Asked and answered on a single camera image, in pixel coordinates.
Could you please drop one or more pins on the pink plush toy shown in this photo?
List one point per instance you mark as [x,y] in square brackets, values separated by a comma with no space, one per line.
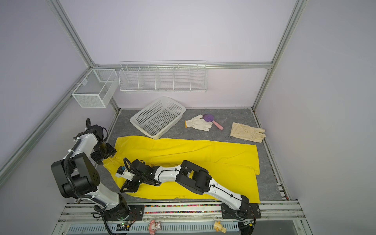
[154,226]

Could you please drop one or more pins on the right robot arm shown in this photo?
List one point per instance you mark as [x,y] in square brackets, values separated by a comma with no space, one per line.
[193,178]

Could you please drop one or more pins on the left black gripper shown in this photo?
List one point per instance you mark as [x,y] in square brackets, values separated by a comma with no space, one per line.
[97,158]

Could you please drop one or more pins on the yellow trousers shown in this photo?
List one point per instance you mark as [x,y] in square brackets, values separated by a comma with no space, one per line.
[234,166]

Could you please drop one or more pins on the yellow duck toy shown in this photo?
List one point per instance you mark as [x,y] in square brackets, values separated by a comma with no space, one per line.
[219,227]

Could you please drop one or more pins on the white wire wall shelf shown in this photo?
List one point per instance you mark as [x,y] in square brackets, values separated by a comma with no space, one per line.
[163,76]

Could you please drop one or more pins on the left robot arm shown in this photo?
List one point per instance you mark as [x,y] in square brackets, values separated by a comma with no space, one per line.
[78,178]

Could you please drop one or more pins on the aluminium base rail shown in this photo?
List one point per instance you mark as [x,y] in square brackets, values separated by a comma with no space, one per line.
[186,212]

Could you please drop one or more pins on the white knit glove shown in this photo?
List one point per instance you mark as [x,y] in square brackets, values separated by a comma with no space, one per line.
[198,123]

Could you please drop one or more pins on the white mesh wall box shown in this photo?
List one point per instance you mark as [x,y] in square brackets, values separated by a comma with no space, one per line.
[97,88]

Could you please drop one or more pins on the white plastic laundry basket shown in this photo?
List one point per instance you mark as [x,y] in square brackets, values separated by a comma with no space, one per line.
[158,117]

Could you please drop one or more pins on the purple and pink brush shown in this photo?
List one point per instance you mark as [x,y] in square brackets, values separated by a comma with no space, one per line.
[210,118]

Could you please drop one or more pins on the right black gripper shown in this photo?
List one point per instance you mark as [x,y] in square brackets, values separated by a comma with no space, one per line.
[127,187]

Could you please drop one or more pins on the beige leather glove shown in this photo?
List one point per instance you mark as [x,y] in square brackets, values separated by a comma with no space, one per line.
[245,132]

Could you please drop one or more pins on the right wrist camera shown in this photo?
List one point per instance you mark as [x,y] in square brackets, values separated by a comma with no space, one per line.
[122,172]

